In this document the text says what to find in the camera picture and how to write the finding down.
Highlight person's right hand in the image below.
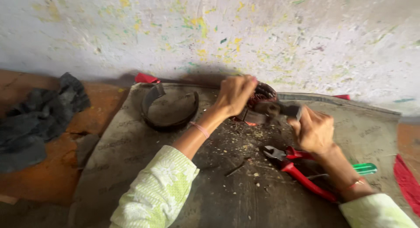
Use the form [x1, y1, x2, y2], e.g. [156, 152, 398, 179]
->
[288, 106, 335, 155]

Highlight person's left hand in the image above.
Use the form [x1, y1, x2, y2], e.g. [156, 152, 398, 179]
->
[215, 75, 258, 117]

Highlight dark metal hammer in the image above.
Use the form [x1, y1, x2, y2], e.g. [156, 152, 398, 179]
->
[254, 101, 303, 121]

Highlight motor stator with copper winding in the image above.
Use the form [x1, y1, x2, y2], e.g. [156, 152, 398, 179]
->
[234, 82, 279, 126]

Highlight pink wrist bangle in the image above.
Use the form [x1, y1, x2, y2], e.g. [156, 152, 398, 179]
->
[190, 121, 210, 139]

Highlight curved dark metal band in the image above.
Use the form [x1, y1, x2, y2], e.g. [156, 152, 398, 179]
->
[141, 83, 200, 131]

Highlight dirty beige work mat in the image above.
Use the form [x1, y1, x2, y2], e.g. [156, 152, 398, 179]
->
[67, 82, 420, 228]

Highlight red cloth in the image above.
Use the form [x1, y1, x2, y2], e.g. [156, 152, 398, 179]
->
[393, 153, 420, 217]

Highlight dark grey rag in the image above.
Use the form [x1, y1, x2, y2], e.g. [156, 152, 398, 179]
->
[0, 72, 92, 173]

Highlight red handled cutting pliers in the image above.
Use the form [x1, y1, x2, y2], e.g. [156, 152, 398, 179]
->
[262, 145, 338, 203]

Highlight green handled screwdriver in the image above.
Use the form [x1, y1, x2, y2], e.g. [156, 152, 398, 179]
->
[307, 163, 378, 181]

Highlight red thread bracelet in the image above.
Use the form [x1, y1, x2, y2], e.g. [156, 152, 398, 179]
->
[339, 177, 366, 193]

